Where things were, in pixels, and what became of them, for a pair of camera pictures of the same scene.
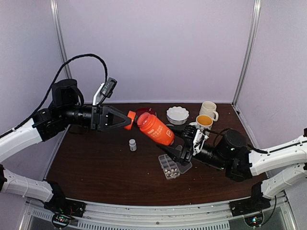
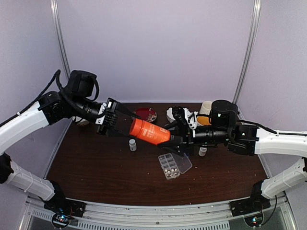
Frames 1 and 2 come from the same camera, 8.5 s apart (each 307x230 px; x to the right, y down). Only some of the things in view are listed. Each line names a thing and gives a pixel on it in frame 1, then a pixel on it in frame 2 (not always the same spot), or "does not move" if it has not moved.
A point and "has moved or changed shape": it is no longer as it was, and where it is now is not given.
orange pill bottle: x=155 y=129 has moved or changed shape
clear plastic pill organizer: x=171 y=168 does not move
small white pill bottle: x=133 y=144 does not move
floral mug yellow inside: x=204 y=121 does not move
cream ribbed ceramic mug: x=208 y=108 does not move
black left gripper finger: x=104 y=125 -> x=114 y=133
